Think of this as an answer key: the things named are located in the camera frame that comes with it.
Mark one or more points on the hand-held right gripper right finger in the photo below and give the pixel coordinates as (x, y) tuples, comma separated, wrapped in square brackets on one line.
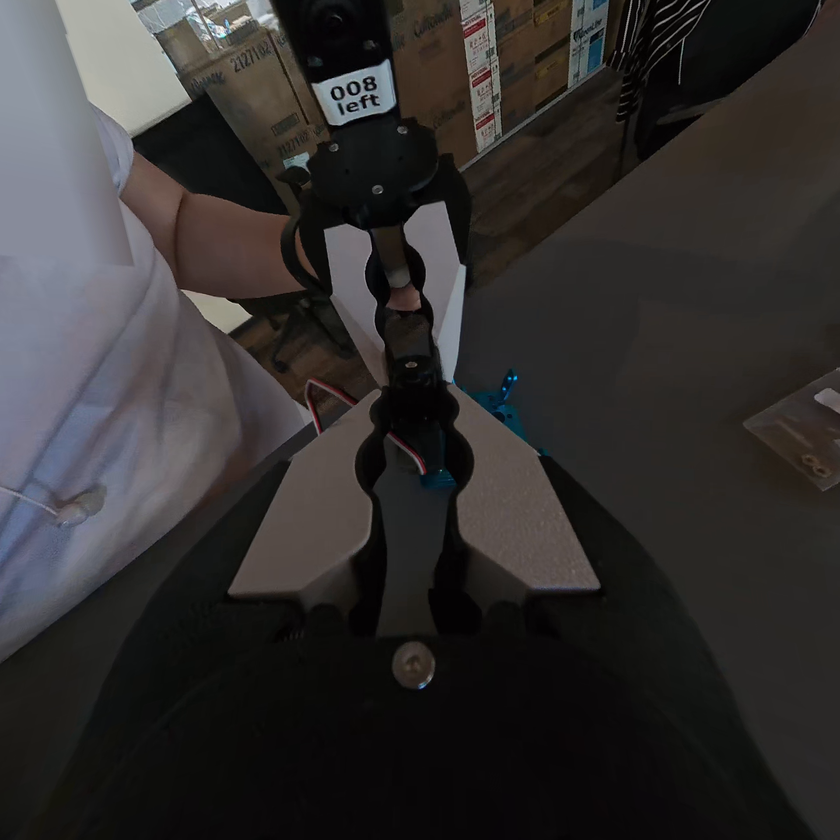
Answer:
[(518, 525)]

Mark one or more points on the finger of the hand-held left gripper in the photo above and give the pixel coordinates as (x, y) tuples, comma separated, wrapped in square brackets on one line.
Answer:
[(348, 275), (443, 275)]

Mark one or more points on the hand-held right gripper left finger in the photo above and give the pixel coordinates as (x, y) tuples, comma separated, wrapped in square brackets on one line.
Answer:
[(308, 525)]

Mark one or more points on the black servo motor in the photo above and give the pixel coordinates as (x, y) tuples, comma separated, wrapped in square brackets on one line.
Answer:
[(413, 377)]

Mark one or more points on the blue metal bracket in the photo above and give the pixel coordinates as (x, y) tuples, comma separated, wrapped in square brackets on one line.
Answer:
[(495, 400)]

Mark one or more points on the person's left forearm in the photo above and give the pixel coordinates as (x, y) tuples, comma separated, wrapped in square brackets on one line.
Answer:
[(229, 236)]

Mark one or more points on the dark brown desk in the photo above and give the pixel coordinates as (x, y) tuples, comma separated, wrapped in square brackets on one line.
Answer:
[(656, 295)]

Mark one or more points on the person's left hand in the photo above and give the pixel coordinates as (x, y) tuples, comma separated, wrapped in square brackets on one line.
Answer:
[(403, 298)]

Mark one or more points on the stack of cardboard boxes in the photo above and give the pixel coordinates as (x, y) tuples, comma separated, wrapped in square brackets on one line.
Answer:
[(433, 79)]

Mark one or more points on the group of small clear bags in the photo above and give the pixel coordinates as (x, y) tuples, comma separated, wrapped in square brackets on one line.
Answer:
[(794, 439)]

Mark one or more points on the black striped cloth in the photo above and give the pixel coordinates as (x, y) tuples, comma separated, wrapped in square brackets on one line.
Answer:
[(643, 39)]

